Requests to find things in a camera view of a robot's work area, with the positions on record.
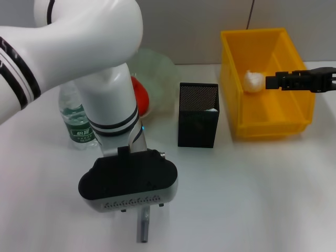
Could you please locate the translucent green wavy fruit plate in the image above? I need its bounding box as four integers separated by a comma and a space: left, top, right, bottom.
127, 47, 182, 120

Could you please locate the yellow plastic bin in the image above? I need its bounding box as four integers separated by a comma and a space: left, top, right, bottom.
219, 27, 317, 142

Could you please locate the grey glitter pen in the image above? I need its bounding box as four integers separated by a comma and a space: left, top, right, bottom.
136, 206, 151, 244

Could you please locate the black mesh pen holder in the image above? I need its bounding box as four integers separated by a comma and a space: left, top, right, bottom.
177, 82, 220, 148

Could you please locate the white paper ball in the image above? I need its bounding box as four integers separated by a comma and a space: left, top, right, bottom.
243, 69, 267, 93

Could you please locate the clear green-label water bottle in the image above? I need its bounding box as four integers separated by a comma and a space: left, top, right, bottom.
58, 81, 100, 151

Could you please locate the red-orange toy orange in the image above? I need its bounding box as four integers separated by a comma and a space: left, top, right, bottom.
130, 75, 150, 117

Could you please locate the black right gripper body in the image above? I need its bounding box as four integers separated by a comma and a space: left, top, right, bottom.
309, 67, 336, 93

